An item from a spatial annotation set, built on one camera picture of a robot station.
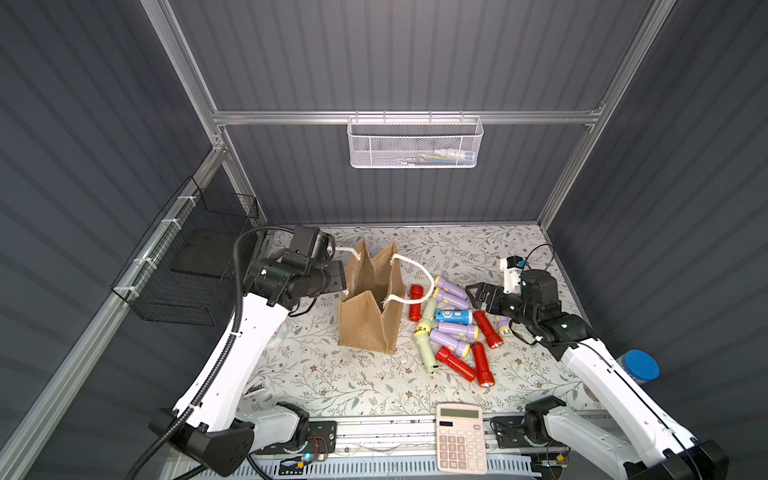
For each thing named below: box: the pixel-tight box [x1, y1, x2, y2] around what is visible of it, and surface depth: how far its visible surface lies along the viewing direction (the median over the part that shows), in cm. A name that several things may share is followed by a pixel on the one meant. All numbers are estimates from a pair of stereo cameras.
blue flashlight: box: [435, 309, 473, 325], surface depth 93 cm
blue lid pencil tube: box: [616, 349, 660, 385], surface depth 67 cm
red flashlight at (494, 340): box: [473, 310, 504, 349], surface depth 91 cm
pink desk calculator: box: [436, 404, 488, 475], surface depth 74 cm
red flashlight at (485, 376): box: [471, 342, 495, 388], surface depth 84 cm
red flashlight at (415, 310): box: [409, 284, 425, 322], surface depth 96 cm
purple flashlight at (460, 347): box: [429, 330, 471, 359], surface depth 88 cm
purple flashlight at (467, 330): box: [438, 320, 479, 341], surface depth 91 cm
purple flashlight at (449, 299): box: [433, 287, 470, 309], surface depth 98 cm
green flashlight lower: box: [414, 330, 440, 374], surface depth 87 cm
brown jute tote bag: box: [338, 239, 435, 355], surface depth 85 cm
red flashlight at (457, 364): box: [435, 346, 478, 383], surface depth 85 cm
